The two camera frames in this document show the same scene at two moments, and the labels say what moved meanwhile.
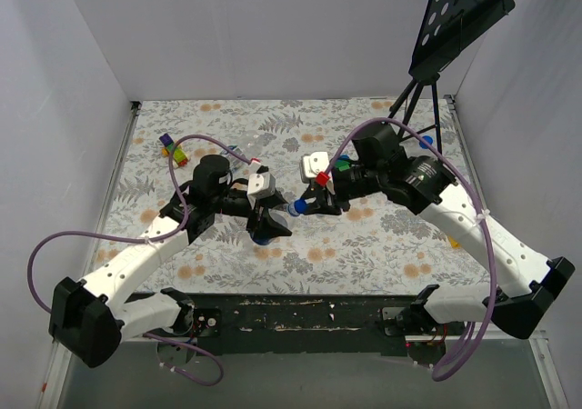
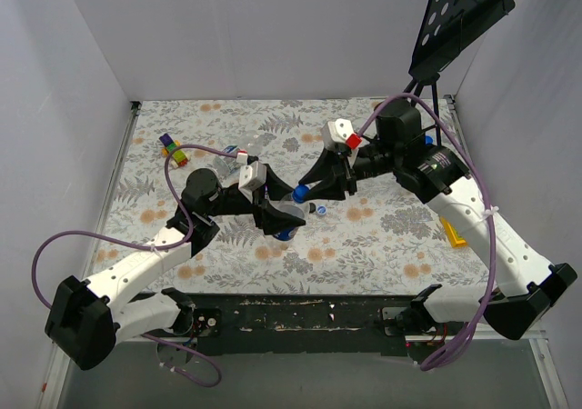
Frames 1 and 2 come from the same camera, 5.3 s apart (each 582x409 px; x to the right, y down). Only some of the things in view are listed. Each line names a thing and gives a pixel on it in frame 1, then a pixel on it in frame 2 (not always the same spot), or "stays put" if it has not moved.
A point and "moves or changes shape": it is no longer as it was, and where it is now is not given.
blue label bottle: x=281 y=214 moves or changes shape
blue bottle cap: x=300 y=205 moves or changes shape
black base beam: x=311 y=324 stays put
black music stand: x=462 y=5 stays put
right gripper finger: x=317 y=204 → x=330 y=188
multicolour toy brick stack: x=179 y=155 stays put
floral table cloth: x=373 y=247 stays put
